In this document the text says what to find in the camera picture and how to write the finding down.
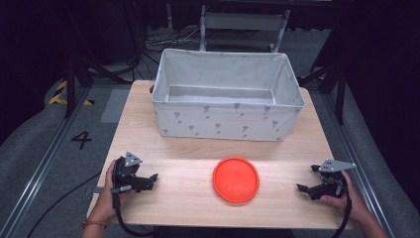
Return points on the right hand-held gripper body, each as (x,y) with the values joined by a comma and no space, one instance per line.
(330,185)

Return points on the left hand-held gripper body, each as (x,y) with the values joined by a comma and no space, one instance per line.
(127,170)

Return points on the person's right hand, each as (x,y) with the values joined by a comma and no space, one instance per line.
(353,201)

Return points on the person's left hand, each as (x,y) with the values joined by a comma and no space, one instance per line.
(106,198)

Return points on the orange round plastic disc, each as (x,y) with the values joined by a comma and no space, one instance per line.
(235,180)

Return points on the black metal stand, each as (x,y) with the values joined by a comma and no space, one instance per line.
(79,71)
(330,79)

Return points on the grey fabric storage box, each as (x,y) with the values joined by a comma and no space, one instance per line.
(228,120)

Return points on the grey metal chair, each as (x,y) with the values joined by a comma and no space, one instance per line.
(242,21)

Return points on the grey metal floor rail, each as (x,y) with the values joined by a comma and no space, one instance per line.
(360,168)
(39,168)

